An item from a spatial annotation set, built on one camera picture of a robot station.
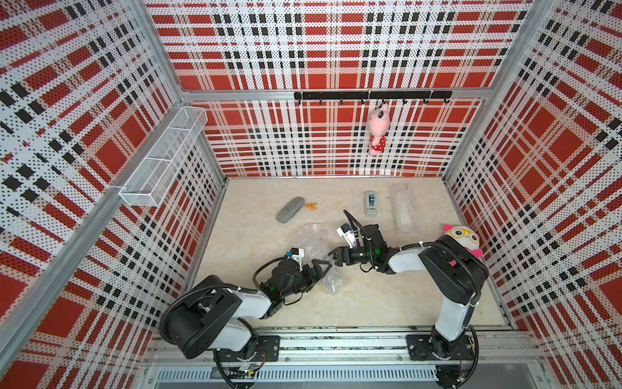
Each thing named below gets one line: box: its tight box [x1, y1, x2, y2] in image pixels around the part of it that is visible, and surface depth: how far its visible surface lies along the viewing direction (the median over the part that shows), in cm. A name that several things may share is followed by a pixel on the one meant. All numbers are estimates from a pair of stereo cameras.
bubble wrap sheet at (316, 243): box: [289, 222, 345, 295], surface depth 88 cm
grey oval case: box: [276, 196, 305, 224], surface depth 108 cm
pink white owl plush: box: [443, 224, 484, 259], surface depth 93 cm
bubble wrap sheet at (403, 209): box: [389, 183, 418, 237], surface depth 106 cm
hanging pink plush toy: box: [366, 101, 391, 157], surface depth 95 cm
